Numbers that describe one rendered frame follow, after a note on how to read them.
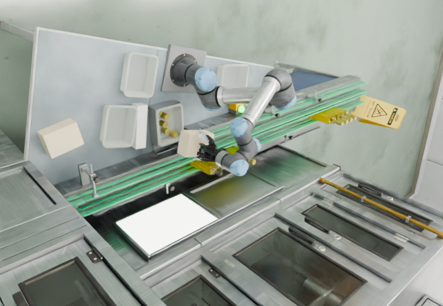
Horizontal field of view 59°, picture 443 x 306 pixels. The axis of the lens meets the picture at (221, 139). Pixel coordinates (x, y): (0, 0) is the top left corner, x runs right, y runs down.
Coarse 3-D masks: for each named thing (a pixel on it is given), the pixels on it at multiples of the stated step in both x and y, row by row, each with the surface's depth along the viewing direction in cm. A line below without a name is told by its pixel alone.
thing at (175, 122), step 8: (176, 104) 217; (168, 112) 223; (176, 112) 224; (168, 120) 225; (176, 120) 226; (160, 128) 223; (168, 128) 227; (176, 128) 229; (160, 136) 225; (168, 136) 228; (160, 144) 218; (168, 144) 221
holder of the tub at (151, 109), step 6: (162, 102) 220; (168, 102) 220; (174, 102) 220; (180, 102) 220; (150, 108) 213; (156, 108) 211; (150, 114) 215; (150, 120) 217; (150, 126) 219; (156, 126) 214; (150, 132) 221; (156, 132) 216; (150, 138) 223; (156, 138) 218; (156, 144) 219; (174, 144) 233; (156, 150) 226; (162, 150) 226
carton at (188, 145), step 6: (186, 132) 194; (192, 132) 197; (198, 132) 200; (204, 132) 202; (180, 138) 197; (186, 138) 194; (192, 138) 194; (198, 138) 196; (180, 144) 197; (186, 144) 194; (192, 144) 195; (198, 144) 197; (180, 150) 197; (186, 150) 194; (192, 150) 196; (198, 150) 199; (186, 156) 194; (192, 156) 197
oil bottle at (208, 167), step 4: (196, 160) 224; (192, 164) 228; (196, 164) 225; (200, 164) 222; (204, 164) 219; (208, 164) 218; (212, 164) 218; (216, 164) 219; (200, 168) 223; (204, 168) 220; (208, 168) 217; (212, 168) 216; (216, 168) 217; (204, 172) 221; (208, 172) 218; (212, 172) 216
